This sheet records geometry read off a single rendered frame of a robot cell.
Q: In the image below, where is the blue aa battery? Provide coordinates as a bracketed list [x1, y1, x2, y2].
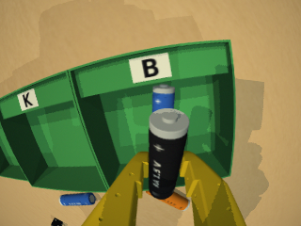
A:
[152, 84, 175, 113]
[59, 193, 96, 206]

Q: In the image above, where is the black die with white pips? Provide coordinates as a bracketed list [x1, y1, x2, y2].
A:
[51, 218, 63, 226]

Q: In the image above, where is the black aa battery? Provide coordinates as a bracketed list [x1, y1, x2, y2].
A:
[149, 108, 190, 200]

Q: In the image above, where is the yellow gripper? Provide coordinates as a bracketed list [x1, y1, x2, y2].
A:
[81, 151, 246, 226]

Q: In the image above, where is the green three-compartment bin rack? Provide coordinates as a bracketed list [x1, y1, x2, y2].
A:
[0, 40, 236, 193]

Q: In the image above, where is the orange aa battery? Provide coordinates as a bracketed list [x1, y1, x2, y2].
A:
[159, 192, 190, 211]

